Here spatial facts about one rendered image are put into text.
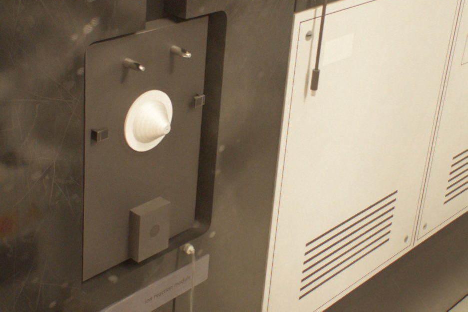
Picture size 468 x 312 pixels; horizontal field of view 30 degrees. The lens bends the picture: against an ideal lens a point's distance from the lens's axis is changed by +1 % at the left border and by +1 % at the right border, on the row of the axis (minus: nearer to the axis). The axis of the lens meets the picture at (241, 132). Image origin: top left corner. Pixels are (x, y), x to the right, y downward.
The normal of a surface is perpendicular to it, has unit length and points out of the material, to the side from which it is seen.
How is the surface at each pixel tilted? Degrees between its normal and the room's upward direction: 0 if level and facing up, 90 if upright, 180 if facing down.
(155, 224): 90
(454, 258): 0
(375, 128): 90
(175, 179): 90
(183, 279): 90
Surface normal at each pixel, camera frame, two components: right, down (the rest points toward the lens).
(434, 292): 0.08, -0.91
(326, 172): 0.76, 0.33
